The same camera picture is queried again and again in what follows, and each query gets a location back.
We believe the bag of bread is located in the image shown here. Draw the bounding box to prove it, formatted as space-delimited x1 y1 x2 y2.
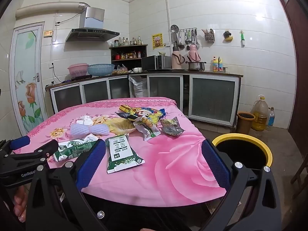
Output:
113 64 128 75

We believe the green and white milk pouch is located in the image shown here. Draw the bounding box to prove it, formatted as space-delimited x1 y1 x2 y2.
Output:
105 135 145 174

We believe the white woven sack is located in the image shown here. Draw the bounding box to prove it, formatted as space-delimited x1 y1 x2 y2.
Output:
131 76 148 98

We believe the person's left hand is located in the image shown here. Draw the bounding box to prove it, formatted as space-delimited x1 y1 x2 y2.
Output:
13 187 28 223

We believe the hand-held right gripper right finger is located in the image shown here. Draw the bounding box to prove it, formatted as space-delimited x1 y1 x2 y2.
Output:
200 140 282 231

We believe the blue plastic basket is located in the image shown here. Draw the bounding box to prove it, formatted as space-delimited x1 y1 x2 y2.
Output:
87 64 115 76

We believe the small blue label bottle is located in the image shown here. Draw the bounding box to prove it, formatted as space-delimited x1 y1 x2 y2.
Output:
266 106 275 126

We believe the steel cooking pot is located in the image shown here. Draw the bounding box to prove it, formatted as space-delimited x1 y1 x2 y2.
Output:
186 61 207 72

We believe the brown wooden door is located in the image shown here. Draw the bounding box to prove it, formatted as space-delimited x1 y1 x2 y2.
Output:
272 0 308 150

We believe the black bin with yellow rim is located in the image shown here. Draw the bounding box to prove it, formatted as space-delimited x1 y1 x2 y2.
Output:
212 133 273 174

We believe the rack of hanging kitchen utensils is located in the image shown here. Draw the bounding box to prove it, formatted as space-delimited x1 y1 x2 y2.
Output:
171 25 200 51

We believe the wooden chair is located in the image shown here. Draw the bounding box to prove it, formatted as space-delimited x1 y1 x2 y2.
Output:
290 159 308 193

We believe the yellow wall poster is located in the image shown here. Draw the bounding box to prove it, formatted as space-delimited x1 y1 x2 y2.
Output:
151 34 163 49

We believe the lavender foam fruit net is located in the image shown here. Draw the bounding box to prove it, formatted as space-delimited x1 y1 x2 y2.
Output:
70 121 110 137

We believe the grey silver snack wrapper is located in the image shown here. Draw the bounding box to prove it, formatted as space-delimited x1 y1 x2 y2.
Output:
160 117 185 136

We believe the beige thermos jug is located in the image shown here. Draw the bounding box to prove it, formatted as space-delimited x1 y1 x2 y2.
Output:
171 46 185 69

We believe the white green printed snack wrapper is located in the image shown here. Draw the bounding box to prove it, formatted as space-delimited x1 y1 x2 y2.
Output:
133 117 161 141

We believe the black microwave oven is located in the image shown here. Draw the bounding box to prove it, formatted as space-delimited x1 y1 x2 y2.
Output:
141 55 172 71

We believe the brown plastic bucket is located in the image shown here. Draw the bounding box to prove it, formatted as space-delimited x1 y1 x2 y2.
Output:
237 112 256 135

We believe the pink thermos jug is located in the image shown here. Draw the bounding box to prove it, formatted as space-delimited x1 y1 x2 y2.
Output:
188 44 201 63

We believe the wall chopstick holder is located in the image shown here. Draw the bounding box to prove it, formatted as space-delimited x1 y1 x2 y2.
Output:
202 28 215 42

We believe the silver exhaust duct pipe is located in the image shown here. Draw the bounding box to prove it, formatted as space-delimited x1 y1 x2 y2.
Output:
16 2 90 18

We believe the colourful cartoon snack bag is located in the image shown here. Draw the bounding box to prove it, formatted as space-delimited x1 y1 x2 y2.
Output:
135 107 165 126

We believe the large cooking oil jug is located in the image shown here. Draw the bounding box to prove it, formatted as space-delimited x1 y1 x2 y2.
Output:
251 96 269 132

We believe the pink plastic colander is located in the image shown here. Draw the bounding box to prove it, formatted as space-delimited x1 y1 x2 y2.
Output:
67 63 89 76

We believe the kitchen counter cabinet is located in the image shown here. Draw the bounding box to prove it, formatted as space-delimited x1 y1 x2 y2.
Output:
46 69 243 127

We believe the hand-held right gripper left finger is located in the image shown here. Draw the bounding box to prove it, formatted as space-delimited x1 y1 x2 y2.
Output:
25 139 107 231

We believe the glass door with flower print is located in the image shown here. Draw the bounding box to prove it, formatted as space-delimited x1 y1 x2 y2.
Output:
10 22 47 136

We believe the row of spice jars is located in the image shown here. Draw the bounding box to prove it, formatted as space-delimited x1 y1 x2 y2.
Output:
115 51 141 60

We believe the pink floral blanket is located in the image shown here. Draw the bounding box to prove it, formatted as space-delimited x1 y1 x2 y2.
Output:
13 97 228 207

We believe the white tissue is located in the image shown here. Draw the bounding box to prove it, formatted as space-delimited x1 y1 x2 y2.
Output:
76 115 94 127

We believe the steel range hood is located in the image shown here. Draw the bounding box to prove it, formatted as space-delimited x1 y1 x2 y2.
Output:
65 7 120 42

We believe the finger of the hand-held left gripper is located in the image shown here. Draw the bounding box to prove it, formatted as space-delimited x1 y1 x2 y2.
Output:
0 136 30 160
8 140 59 167

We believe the green milk carton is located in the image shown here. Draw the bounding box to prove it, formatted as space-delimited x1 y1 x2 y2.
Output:
52 141 97 162

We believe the yellow red carton box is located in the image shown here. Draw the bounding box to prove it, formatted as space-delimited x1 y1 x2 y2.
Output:
120 104 140 121

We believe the dark wooden shelf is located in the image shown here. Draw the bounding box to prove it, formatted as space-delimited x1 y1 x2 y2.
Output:
109 44 148 70

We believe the row of condiment bottles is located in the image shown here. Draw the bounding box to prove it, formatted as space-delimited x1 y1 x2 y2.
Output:
113 36 142 47

